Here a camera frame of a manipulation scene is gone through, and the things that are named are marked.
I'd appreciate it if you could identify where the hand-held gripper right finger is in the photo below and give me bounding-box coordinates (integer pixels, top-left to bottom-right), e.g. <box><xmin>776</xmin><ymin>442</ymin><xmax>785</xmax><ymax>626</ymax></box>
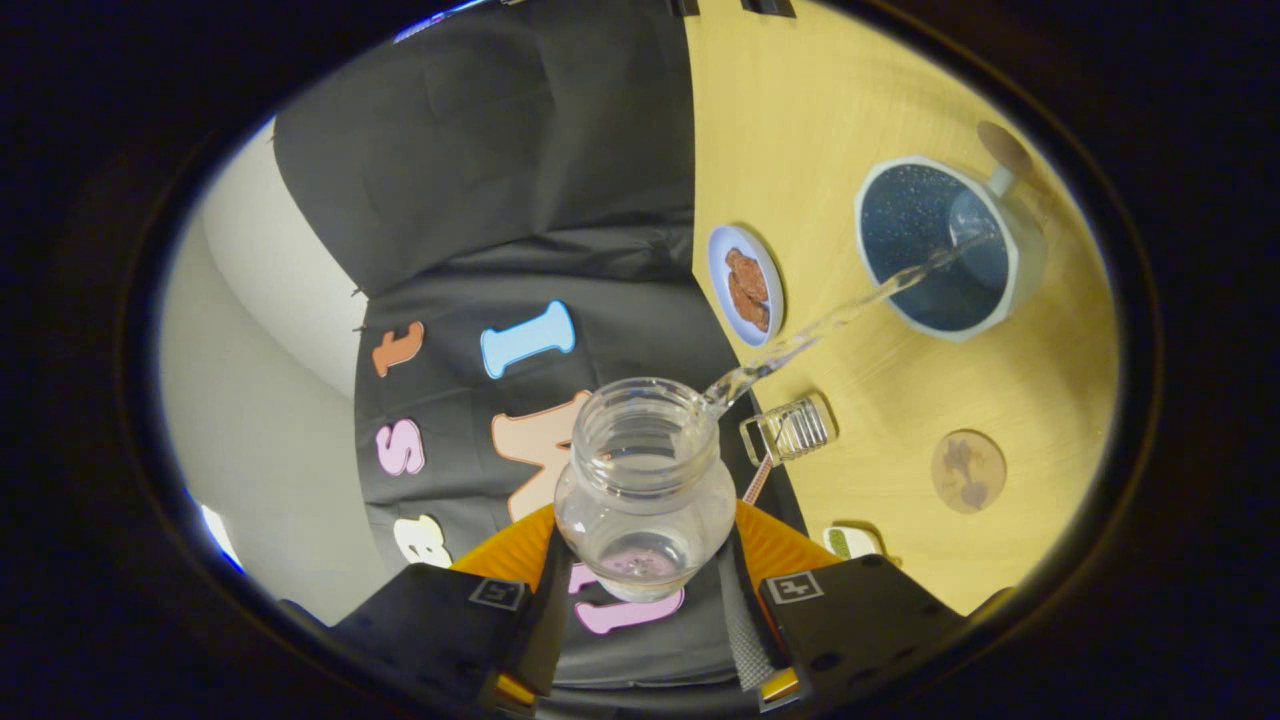
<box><xmin>715</xmin><ymin>497</ymin><xmax>969</xmax><ymax>713</ymax></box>

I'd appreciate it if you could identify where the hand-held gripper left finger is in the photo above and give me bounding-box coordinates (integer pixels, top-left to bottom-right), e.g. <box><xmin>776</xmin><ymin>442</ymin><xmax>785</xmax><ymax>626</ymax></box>
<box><xmin>330</xmin><ymin>503</ymin><xmax>576</xmax><ymax>716</ymax></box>

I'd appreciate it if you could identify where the clear glass bottle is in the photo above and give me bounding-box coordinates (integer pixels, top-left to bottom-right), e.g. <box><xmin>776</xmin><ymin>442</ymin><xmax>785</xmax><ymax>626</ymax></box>
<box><xmin>553</xmin><ymin>377</ymin><xmax>738</xmax><ymax>604</ymax></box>

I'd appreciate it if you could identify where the round cork coaster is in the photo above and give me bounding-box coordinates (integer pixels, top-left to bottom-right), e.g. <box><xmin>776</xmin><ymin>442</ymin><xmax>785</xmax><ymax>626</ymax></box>
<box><xmin>931</xmin><ymin>430</ymin><xmax>1008</xmax><ymax>514</ymax></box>

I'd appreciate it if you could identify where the clear juice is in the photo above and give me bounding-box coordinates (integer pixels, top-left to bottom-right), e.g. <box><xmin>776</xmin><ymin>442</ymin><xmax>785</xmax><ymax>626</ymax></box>
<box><xmin>700</xmin><ymin>235</ymin><xmax>991</xmax><ymax>416</ymax></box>

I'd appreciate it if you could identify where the white cup with blue inside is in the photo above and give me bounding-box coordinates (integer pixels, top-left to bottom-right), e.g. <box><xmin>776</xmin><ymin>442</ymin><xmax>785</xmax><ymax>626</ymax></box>
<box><xmin>854</xmin><ymin>120</ymin><xmax>1051</xmax><ymax>343</ymax></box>

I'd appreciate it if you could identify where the white divided seasoning dish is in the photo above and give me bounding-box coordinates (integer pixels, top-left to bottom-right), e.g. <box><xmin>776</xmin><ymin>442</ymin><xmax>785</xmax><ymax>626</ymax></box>
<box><xmin>822</xmin><ymin>525</ymin><xmax>886</xmax><ymax>561</ymax></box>

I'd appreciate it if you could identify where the brown bread piece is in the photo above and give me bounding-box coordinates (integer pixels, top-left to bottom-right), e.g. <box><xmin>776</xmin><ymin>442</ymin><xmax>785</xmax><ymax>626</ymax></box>
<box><xmin>724</xmin><ymin>247</ymin><xmax>769</xmax><ymax>304</ymax></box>
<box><xmin>730</xmin><ymin>272</ymin><xmax>771</xmax><ymax>334</ymax></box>

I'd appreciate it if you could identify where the light blue plate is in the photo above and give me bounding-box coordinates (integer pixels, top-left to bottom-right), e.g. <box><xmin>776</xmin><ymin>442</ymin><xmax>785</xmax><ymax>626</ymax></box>
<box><xmin>707</xmin><ymin>224</ymin><xmax>786</xmax><ymax>348</ymax></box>

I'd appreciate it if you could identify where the wooden table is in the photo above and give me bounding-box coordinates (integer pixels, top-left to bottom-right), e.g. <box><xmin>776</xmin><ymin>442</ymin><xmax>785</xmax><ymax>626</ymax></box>
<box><xmin>683</xmin><ymin>0</ymin><xmax>1121</xmax><ymax>616</ymax></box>

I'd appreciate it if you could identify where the clear glass wire holder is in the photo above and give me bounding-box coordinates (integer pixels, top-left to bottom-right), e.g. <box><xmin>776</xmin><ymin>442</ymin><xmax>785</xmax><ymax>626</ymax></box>
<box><xmin>739</xmin><ymin>392</ymin><xmax>839</xmax><ymax>468</ymax></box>

